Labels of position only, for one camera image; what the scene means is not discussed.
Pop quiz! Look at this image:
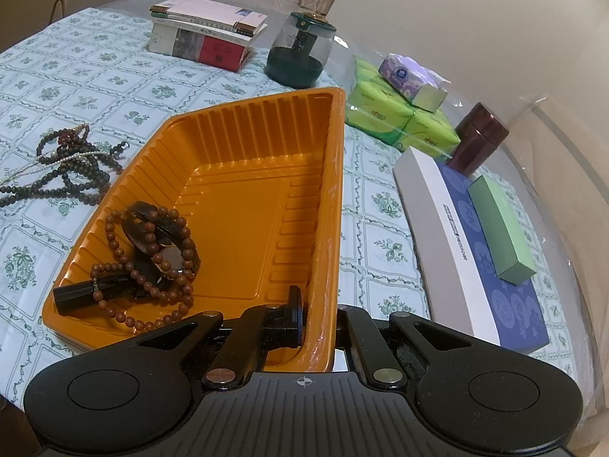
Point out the thin white book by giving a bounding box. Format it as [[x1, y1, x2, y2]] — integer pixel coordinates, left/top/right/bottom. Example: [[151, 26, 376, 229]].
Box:
[[152, 12, 254, 40]]

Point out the long green box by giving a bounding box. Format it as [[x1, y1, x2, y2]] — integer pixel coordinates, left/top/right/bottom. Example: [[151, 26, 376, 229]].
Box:
[[467, 174, 538, 287]]

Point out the bundle of green tissue packs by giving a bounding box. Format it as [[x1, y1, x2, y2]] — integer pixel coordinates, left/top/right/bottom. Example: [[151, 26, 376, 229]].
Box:
[[343, 54, 462, 151]]

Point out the black wrist band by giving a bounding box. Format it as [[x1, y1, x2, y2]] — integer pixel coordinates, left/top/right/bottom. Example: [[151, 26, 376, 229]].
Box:
[[121, 202, 192, 254]]

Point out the white and blue flat box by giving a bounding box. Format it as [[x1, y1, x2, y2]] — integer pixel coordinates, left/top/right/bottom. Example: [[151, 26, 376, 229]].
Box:
[[392, 147, 551, 356]]

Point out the reddish brown bead necklace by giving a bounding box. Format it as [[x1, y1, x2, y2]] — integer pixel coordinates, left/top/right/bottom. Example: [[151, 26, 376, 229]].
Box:
[[90, 205, 201, 335]]

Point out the dark brown canister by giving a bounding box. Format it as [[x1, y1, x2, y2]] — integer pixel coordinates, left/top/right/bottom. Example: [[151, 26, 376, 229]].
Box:
[[449, 102, 510, 178]]

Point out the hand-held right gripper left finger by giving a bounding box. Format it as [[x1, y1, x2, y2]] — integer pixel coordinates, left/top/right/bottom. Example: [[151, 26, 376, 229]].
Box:
[[138, 286, 305, 391]]

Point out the pink cover book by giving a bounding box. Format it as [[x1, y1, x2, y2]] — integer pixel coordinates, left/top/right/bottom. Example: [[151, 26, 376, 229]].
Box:
[[151, 0, 254, 26]]

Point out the black cylindrical tube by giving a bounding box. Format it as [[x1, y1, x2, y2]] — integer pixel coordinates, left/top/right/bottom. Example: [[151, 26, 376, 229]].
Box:
[[53, 277, 137, 317]]

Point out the small brown edged book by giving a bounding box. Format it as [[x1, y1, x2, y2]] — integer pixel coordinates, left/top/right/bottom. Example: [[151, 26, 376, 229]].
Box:
[[233, 10, 268, 37]]

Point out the thick white red book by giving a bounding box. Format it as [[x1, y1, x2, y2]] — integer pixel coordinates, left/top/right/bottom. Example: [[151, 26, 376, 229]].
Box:
[[147, 21, 256, 74]]

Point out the orange plastic tray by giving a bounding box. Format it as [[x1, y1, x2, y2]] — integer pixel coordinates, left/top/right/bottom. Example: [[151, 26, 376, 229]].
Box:
[[41, 86, 346, 375]]

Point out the dark bead necklace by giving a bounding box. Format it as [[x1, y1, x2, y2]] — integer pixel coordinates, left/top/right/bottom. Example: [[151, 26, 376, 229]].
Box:
[[0, 124, 131, 209]]

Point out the purple tissue pack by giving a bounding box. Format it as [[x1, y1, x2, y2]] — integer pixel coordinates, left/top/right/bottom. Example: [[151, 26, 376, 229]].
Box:
[[378, 52, 449, 110]]

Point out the dark red bead bracelet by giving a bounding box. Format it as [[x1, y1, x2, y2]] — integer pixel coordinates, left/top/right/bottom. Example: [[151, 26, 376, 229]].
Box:
[[56, 128, 85, 149]]

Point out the dark green glass jar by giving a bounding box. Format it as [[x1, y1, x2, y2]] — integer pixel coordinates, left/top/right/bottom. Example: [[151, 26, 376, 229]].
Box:
[[265, 11, 338, 90]]

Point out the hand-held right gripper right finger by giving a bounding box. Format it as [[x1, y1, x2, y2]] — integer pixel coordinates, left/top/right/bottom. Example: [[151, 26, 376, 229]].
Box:
[[338, 307, 479, 390]]

